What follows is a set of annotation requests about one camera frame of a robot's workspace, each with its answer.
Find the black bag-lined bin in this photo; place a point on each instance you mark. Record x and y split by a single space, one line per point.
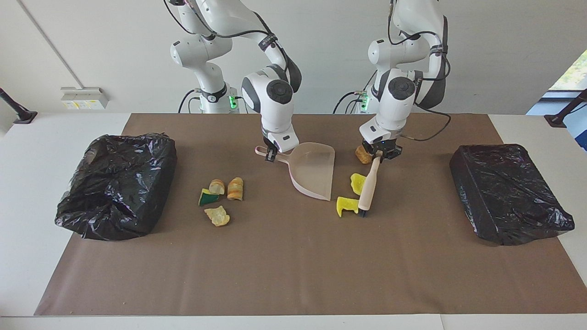
114 188
504 192

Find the beige plastic dustpan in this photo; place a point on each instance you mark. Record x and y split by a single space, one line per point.
316 174

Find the white wall socket box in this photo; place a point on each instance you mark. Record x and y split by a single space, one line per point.
85 98

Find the black stand foot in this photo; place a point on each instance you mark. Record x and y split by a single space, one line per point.
25 117
555 120

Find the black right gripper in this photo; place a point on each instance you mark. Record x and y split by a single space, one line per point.
268 147

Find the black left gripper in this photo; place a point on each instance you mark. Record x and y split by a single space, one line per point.
392 149

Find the window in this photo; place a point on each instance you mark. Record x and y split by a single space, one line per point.
573 75

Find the brown paper table mat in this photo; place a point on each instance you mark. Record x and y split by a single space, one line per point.
293 266

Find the beige hand brush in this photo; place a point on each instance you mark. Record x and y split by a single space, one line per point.
369 188

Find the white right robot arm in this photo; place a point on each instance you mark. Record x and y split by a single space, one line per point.
275 110

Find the notched yellow sponge piece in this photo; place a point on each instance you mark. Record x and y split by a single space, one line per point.
346 206

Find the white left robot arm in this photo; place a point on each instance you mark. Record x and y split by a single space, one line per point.
399 105

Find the green and yellow sponge piece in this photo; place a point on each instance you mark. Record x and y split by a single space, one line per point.
208 198

